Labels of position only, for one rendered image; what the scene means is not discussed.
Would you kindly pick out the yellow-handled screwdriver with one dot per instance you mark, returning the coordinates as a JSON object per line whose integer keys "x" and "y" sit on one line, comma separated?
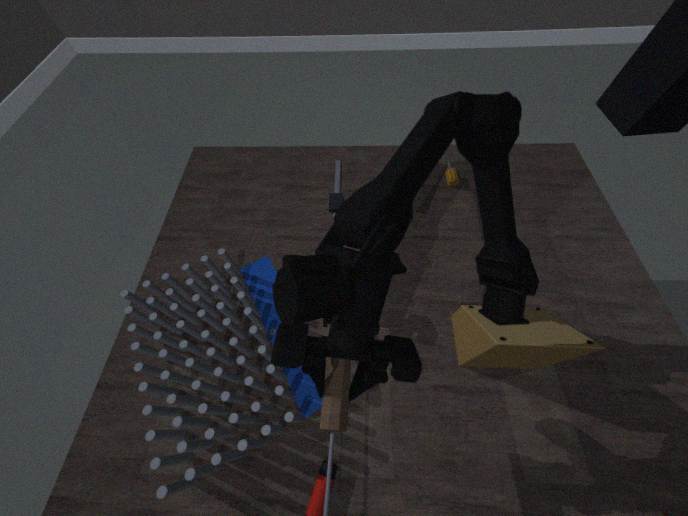
{"x": 451, "y": 176}

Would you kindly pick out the red-handled screwdriver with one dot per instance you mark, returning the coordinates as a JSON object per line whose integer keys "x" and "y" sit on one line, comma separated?
{"x": 316, "y": 503}

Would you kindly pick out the blue tape strip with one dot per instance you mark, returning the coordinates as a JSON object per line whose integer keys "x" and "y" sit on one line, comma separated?
{"x": 260, "y": 276}

